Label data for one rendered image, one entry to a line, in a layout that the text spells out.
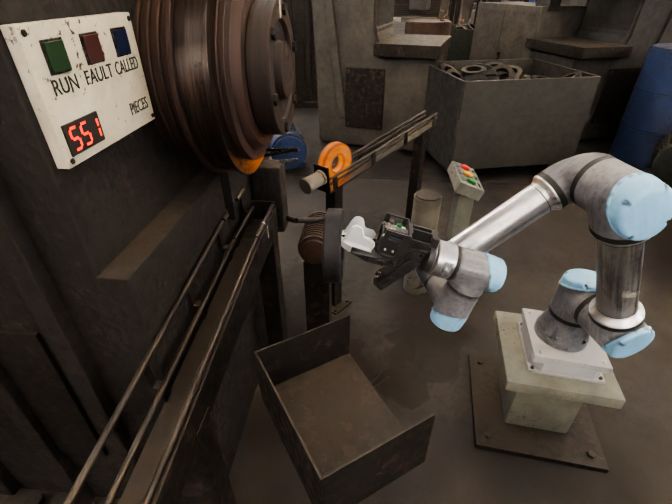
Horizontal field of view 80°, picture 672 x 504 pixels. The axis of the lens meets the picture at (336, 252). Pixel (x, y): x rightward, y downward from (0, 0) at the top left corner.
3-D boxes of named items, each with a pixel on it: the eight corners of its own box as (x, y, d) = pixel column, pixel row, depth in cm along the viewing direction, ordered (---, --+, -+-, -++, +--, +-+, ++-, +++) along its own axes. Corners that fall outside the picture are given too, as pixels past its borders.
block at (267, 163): (255, 232, 140) (246, 166, 126) (260, 220, 146) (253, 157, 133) (285, 233, 139) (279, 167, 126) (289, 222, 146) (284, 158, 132)
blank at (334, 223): (320, 239, 73) (338, 239, 73) (329, 193, 85) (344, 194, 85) (324, 298, 83) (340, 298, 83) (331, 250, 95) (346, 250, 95)
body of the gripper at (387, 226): (383, 210, 82) (438, 226, 83) (370, 243, 87) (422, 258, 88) (382, 229, 76) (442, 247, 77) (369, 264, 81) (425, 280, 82)
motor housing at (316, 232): (302, 342, 172) (295, 236, 142) (310, 308, 190) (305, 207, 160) (332, 344, 171) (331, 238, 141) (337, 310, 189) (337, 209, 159)
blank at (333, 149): (328, 188, 161) (334, 191, 159) (311, 164, 148) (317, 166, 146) (350, 158, 163) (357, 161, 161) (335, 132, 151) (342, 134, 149)
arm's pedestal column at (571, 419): (572, 373, 159) (596, 325, 144) (607, 473, 126) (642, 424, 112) (468, 356, 166) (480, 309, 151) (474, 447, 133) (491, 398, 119)
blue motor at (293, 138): (271, 177, 318) (267, 134, 298) (264, 153, 363) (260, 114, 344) (310, 173, 324) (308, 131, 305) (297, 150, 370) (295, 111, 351)
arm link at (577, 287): (575, 295, 125) (592, 260, 118) (607, 325, 115) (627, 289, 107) (541, 299, 123) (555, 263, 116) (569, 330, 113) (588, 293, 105)
